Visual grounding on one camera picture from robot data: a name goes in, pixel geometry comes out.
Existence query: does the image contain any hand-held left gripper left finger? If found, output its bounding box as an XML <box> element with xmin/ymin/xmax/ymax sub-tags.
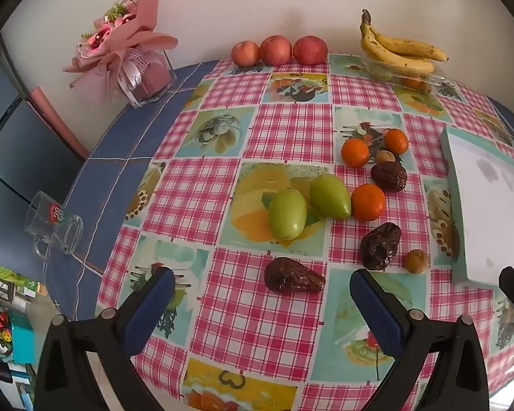
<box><xmin>34</xmin><ymin>266</ymin><xmax>176</xmax><ymax>411</ymax></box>

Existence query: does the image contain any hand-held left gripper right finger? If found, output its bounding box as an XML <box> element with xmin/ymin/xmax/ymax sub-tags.
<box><xmin>350</xmin><ymin>268</ymin><xmax>489</xmax><ymax>411</ymax></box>

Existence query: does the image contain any wrinkled brown date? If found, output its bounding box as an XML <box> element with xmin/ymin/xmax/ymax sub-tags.
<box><xmin>360</xmin><ymin>222</ymin><xmax>402</xmax><ymax>271</ymax></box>
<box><xmin>370</xmin><ymin>161</ymin><xmax>407</xmax><ymax>192</ymax></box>
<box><xmin>264</xmin><ymin>257</ymin><xmax>327</xmax><ymax>295</ymax></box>

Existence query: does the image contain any white box with teal rim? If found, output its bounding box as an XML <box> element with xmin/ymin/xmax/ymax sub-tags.
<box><xmin>439</xmin><ymin>126</ymin><xmax>514</xmax><ymax>288</ymax></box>

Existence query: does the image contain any green jujube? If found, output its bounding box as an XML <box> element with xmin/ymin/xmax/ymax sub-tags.
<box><xmin>310</xmin><ymin>174</ymin><xmax>352</xmax><ymax>220</ymax></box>
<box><xmin>268</xmin><ymin>189</ymin><xmax>308</xmax><ymax>240</ymax></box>

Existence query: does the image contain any clear glass mug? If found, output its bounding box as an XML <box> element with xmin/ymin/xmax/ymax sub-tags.
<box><xmin>24</xmin><ymin>191</ymin><xmax>84</xmax><ymax>260</ymax></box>

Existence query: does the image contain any teal storage box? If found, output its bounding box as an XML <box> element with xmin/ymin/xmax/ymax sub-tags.
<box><xmin>9</xmin><ymin>323</ymin><xmax>37</xmax><ymax>364</ymax></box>

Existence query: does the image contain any dark grey cabinet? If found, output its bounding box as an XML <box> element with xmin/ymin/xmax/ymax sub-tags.
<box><xmin>0</xmin><ymin>36</ymin><xmax>86</xmax><ymax>223</ymax></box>

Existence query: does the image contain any pink checkered printed tablecloth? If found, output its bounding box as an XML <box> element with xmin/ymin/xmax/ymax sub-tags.
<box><xmin>95</xmin><ymin>53</ymin><xmax>514</xmax><ymax>411</ymax></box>

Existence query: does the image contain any pink panel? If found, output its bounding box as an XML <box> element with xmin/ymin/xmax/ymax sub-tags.
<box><xmin>29</xmin><ymin>86</ymin><xmax>89</xmax><ymax>160</ymax></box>

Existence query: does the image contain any square glass vase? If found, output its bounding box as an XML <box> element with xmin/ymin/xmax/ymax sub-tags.
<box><xmin>118</xmin><ymin>49</ymin><xmax>177</xmax><ymax>108</ymax></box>

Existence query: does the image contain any clear plastic clamshell container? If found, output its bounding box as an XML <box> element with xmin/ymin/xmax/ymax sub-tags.
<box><xmin>362</xmin><ymin>53</ymin><xmax>448</xmax><ymax>95</ymax></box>

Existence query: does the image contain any bunch of yellow bananas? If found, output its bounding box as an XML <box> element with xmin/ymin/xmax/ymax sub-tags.
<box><xmin>360</xmin><ymin>26</ymin><xmax>435</xmax><ymax>74</ymax></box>

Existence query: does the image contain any pink flower bouquet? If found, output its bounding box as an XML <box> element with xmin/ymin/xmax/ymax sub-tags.
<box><xmin>62</xmin><ymin>0</ymin><xmax>179</xmax><ymax>103</ymax></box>

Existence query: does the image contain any red apple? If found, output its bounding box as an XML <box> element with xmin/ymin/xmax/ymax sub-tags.
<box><xmin>259</xmin><ymin>35</ymin><xmax>293</xmax><ymax>67</ymax></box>
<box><xmin>231</xmin><ymin>40</ymin><xmax>261</xmax><ymax>67</ymax></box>
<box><xmin>293</xmin><ymin>35</ymin><xmax>329</xmax><ymax>66</ymax></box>

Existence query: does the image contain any spotted yellow banana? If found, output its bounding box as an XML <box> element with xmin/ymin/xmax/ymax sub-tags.
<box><xmin>362</xmin><ymin>10</ymin><xmax>450</xmax><ymax>63</ymax></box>

